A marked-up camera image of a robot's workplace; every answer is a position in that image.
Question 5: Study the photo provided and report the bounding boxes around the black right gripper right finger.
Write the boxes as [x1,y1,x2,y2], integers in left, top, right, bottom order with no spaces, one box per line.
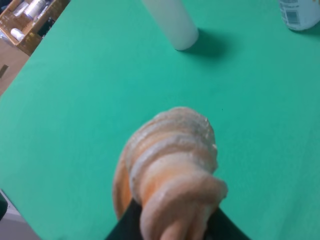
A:
[203,208,250,240]

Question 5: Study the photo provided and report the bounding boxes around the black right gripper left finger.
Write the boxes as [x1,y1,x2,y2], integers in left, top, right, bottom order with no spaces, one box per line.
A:
[105,199,143,240]

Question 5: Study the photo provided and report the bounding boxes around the orange white striped bread roll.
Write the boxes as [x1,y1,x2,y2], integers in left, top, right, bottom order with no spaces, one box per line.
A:
[112,107,228,240]

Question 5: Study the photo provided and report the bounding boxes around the white cylindrical tube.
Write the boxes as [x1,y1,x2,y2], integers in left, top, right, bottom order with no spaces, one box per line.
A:
[143,0,199,51]

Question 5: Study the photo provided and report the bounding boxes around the blue capped white bottle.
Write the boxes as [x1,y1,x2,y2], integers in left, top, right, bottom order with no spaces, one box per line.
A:
[278,0,320,31]

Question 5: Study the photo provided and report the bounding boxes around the green table cloth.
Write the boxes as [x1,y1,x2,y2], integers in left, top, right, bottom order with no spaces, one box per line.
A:
[0,0,320,240]

